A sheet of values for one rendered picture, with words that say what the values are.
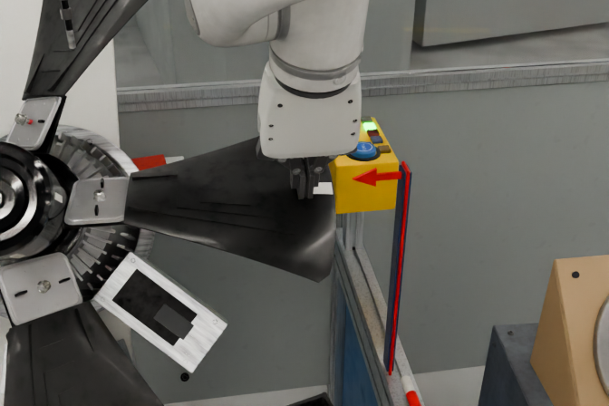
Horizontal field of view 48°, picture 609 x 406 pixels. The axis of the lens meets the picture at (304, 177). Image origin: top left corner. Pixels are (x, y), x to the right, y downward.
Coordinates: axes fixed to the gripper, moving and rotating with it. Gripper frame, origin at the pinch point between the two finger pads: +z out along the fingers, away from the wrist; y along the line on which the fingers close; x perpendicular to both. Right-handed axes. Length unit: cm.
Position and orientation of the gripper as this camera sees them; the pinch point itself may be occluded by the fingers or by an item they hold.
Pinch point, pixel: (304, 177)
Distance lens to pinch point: 75.7
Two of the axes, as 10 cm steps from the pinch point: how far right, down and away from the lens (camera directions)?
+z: -0.6, 6.6, 7.5
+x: 1.5, 7.4, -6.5
